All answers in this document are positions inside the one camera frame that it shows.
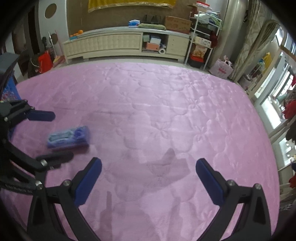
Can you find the patterned beige curtain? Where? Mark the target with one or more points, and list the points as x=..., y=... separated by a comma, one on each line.
x=257, y=15

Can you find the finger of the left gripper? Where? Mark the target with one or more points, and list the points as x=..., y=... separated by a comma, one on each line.
x=55, y=158
x=39, y=115

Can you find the cardboard box on cabinet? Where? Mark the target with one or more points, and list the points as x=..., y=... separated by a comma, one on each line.
x=180, y=25

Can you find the pink quilted table cover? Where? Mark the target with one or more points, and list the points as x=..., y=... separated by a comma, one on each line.
x=149, y=124

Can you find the paper towel roll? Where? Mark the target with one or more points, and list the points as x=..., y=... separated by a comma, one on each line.
x=162, y=51

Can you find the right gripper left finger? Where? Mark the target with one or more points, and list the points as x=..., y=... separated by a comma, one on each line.
x=44, y=222

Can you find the blue tissue pack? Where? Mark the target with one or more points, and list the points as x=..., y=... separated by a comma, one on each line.
x=133, y=23

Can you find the pink gift bag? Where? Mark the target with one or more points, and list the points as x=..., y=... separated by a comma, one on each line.
x=222, y=68

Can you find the plate of oranges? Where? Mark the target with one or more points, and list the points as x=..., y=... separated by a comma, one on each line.
x=75, y=35

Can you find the blue plastic basket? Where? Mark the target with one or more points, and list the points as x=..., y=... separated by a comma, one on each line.
x=10, y=92

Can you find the wooden clothes drying rack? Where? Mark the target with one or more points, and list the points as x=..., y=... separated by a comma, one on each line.
x=288, y=113

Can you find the green folded towel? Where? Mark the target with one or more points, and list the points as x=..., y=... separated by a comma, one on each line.
x=152, y=26

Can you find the yellow cloth covered television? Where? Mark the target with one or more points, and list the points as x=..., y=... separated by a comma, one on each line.
x=94, y=5

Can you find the red shopping bag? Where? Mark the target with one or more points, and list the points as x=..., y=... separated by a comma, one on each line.
x=45, y=62

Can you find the silver standing air conditioner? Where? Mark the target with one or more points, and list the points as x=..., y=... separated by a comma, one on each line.
x=232, y=14

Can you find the arched standing mirror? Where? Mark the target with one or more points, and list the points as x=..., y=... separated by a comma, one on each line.
x=260, y=59

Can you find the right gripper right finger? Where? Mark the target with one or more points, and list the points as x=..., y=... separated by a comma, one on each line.
x=254, y=220

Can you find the cream TV cabinet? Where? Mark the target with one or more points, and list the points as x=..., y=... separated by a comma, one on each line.
x=125, y=41

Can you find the broom and dustpan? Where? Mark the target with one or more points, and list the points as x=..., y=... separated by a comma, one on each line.
x=56, y=47

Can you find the small blue purple packet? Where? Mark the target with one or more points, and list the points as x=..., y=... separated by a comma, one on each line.
x=69, y=138

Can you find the black bag on floor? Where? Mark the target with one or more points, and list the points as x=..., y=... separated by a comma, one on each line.
x=33, y=66

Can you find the white wire shelf rack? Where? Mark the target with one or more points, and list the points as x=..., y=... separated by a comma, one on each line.
x=204, y=31

